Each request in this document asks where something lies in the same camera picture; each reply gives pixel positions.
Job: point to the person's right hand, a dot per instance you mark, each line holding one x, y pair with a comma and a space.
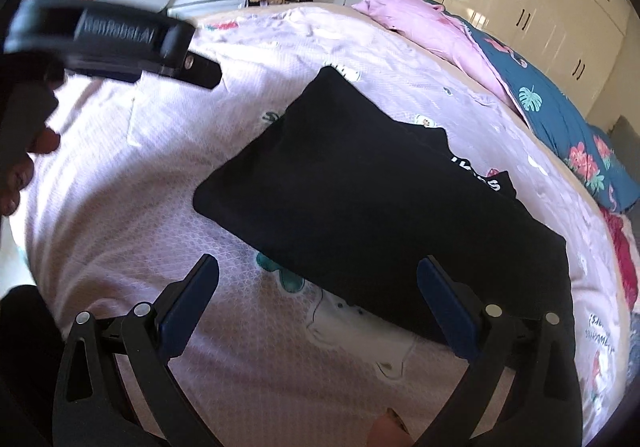
390, 429

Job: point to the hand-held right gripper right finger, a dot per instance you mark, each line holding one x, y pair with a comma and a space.
447, 307

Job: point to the pink blanket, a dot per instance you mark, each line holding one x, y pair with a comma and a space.
425, 22

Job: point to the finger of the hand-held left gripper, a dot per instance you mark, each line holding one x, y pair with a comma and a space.
202, 71

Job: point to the blue floral pillow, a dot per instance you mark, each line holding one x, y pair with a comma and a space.
555, 117

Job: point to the person's left hand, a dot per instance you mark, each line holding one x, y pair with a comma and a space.
45, 141

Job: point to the person's dark clothing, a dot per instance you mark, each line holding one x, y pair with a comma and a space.
25, 367

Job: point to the grey padded headboard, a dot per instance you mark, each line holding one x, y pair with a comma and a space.
627, 137

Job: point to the black garment with orange patches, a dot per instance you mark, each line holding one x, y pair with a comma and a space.
350, 187

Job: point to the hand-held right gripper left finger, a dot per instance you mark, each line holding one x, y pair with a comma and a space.
187, 307

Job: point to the red patterned cloth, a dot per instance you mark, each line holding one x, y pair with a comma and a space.
622, 247

